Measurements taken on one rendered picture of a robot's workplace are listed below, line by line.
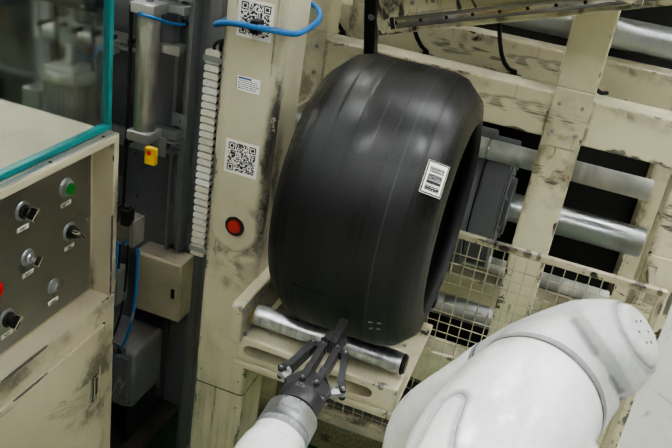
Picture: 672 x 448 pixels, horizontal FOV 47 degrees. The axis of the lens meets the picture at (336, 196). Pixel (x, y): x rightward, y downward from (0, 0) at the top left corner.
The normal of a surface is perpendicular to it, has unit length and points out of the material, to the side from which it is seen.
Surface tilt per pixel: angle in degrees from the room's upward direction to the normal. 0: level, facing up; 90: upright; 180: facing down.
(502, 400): 6
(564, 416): 37
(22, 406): 90
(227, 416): 90
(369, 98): 29
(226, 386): 90
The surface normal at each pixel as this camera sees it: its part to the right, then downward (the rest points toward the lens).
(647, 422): 0.14, -0.90
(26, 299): 0.93, 0.27
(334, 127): -0.14, -0.40
